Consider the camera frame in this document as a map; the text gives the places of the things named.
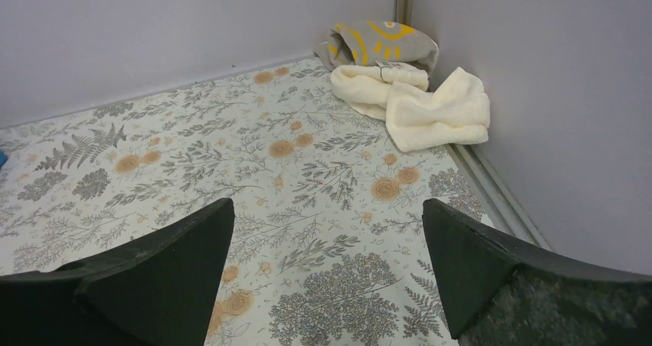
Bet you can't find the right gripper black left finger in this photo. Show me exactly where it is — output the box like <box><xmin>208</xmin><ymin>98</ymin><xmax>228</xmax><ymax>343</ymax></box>
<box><xmin>1</xmin><ymin>198</ymin><xmax>235</xmax><ymax>345</ymax></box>

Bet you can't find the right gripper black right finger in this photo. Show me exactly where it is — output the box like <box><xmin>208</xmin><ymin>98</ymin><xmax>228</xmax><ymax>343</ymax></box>
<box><xmin>422</xmin><ymin>199</ymin><xmax>651</xmax><ymax>345</ymax></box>

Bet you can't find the cream terry towel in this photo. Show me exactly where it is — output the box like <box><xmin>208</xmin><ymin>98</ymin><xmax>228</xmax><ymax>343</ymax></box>
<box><xmin>331</xmin><ymin>62</ymin><xmax>491</xmax><ymax>152</ymax></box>

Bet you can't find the floral patterned table mat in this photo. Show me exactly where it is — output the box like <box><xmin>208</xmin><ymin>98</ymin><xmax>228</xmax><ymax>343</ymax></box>
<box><xmin>1</xmin><ymin>58</ymin><xmax>487</xmax><ymax>345</ymax></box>

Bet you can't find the blue yellow printed towel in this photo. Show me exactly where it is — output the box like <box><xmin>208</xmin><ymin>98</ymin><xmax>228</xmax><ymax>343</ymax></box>
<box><xmin>0</xmin><ymin>151</ymin><xmax>8</xmax><ymax>168</ymax></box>

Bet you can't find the grey yellow patterned towel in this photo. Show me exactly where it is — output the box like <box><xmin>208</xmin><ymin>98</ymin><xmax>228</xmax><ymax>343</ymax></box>
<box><xmin>314</xmin><ymin>20</ymin><xmax>438</xmax><ymax>74</ymax></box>

